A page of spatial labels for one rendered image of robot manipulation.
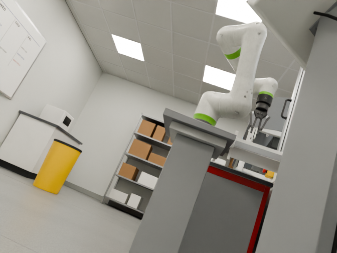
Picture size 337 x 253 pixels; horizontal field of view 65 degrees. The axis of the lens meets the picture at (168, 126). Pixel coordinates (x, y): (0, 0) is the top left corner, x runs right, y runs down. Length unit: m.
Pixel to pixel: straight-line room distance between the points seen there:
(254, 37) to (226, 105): 0.38
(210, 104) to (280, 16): 0.69
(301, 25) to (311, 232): 0.56
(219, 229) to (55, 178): 2.54
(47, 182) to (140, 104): 3.29
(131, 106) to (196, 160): 5.18
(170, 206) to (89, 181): 4.96
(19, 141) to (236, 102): 3.92
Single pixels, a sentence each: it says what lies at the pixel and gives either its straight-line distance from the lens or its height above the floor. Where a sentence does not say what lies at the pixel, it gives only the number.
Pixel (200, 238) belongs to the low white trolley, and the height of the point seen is 0.29.
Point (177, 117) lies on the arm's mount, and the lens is 1.25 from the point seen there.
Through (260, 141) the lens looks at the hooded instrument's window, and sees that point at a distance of 2.63.
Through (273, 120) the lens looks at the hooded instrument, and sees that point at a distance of 2.70.
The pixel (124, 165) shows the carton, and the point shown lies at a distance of 5.55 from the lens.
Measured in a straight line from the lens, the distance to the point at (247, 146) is 1.60.
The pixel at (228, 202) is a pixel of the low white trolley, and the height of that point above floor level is 0.55.
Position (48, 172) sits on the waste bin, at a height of 0.22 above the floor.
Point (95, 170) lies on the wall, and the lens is 6.14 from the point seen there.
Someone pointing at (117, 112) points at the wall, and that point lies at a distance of 6.38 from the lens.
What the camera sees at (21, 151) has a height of 0.32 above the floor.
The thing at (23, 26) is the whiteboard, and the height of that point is 1.90.
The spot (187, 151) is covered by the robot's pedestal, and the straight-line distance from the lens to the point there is 1.28.
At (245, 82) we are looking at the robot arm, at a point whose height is 1.07.
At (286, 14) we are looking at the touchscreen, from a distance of 0.86.
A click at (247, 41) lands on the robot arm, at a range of 1.49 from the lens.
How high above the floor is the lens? 0.37
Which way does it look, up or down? 16 degrees up
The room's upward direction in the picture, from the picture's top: 23 degrees clockwise
